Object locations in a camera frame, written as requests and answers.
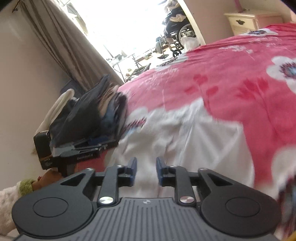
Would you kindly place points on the red floral blanket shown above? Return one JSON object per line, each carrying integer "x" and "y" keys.
{"x": 249, "y": 79}

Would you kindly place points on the person left hand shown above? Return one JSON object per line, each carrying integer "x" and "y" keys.
{"x": 48, "y": 178}

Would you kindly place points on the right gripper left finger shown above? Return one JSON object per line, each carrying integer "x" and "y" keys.
{"x": 112, "y": 179}

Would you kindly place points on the cream nightstand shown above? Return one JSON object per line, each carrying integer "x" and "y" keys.
{"x": 251, "y": 20}

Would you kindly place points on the pink cup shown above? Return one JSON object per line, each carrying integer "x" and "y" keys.
{"x": 238, "y": 6}

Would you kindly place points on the pink white plastic bag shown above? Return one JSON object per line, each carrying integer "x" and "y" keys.
{"x": 190, "y": 43}

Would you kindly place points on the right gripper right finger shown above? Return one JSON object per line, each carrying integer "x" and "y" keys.
{"x": 180, "y": 179}

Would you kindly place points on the white shirt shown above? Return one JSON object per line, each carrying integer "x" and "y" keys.
{"x": 187, "y": 137}

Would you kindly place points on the wheelchair with clothes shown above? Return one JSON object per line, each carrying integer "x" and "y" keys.
{"x": 176, "y": 25}

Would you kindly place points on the dark folded clothes stack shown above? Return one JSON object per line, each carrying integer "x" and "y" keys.
{"x": 98, "y": 113}

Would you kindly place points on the blue box by wall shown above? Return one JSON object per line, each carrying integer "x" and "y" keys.
{"x": 73, "y": 84}

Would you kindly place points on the beige curtain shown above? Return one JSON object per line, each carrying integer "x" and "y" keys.
{"x": 66, "y": 43}

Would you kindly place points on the green white fuzzy sleeve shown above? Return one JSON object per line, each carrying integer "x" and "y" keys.
{"x": 8, "y": 198}

